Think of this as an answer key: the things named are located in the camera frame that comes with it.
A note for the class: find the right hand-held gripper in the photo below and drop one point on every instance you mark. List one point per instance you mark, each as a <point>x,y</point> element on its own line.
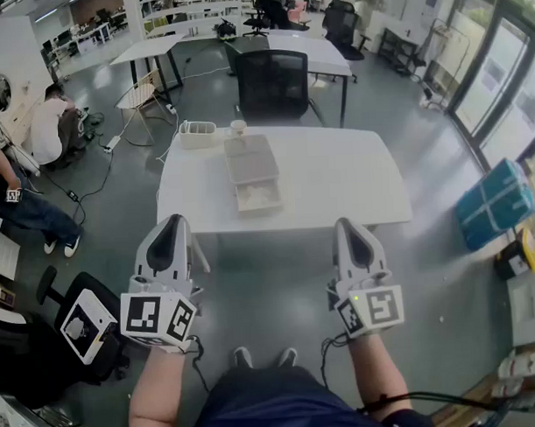
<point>378,307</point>

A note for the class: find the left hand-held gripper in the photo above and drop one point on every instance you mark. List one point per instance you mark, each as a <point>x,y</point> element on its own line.
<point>161,319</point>

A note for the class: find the beige storage box with drawer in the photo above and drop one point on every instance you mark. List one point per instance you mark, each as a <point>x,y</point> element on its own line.
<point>250,163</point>

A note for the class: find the person's left forearm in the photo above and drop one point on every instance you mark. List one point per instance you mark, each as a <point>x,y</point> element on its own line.
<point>155,387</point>

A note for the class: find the person's right forearm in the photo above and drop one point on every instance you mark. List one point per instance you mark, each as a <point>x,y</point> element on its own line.
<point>380,366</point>

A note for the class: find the white box device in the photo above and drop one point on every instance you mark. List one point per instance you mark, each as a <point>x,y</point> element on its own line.
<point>89,324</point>

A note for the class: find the black and yellow tape measure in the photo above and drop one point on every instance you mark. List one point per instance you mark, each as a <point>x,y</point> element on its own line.
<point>516,256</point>

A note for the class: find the person's left shoe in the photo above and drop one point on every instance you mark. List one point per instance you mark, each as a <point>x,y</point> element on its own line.
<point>242,358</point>

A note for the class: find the person's shoe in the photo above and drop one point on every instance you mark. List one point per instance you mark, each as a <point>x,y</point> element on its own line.
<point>288,357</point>
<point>242,358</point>

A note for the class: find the person's right shoe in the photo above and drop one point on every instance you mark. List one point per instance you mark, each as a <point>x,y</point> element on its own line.
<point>288,357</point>

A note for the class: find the black swivel chair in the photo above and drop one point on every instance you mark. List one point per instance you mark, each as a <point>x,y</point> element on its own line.
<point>31,361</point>

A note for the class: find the person's navy clothing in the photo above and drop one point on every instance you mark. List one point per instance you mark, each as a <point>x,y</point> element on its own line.
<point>274,405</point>

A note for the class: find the teal wrapped package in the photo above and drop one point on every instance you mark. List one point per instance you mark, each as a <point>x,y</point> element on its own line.
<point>495,204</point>

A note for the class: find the white power strip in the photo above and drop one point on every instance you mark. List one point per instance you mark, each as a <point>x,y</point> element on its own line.
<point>112,143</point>

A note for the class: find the white desk organizer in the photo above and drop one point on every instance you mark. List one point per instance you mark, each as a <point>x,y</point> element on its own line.
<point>197,136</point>

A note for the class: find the white cup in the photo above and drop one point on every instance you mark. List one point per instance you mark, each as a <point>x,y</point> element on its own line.
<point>238,128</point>

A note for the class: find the black mesh office chair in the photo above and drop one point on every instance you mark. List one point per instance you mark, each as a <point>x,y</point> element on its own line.
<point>271,83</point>

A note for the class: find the white table with black legs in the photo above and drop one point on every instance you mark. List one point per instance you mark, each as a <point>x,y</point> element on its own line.
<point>150,48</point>
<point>314,53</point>

